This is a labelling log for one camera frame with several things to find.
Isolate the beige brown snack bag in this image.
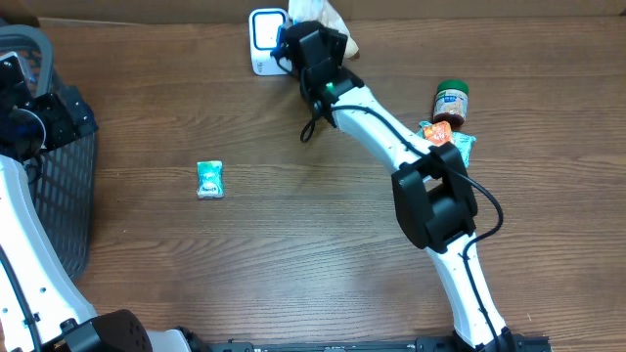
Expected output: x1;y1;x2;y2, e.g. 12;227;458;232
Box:
288;0;359;60

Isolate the green lid seasoning jar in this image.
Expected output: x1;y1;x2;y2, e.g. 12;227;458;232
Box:
432;79;470;129

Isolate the green tissue pack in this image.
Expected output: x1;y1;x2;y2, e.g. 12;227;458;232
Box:
197;160;225;198

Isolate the teal wet wipes pack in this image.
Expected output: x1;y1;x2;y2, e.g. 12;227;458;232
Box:
418;121;476;167

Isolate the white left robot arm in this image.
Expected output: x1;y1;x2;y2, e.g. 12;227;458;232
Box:
1;51;201;351

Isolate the white barcode scanner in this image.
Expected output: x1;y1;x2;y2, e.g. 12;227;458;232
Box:
248;8;291;76

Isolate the grey plastic mesh basket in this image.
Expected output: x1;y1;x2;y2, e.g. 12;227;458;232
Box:
1;24;98;280

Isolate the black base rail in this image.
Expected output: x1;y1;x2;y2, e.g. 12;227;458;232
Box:
207;334;553;352

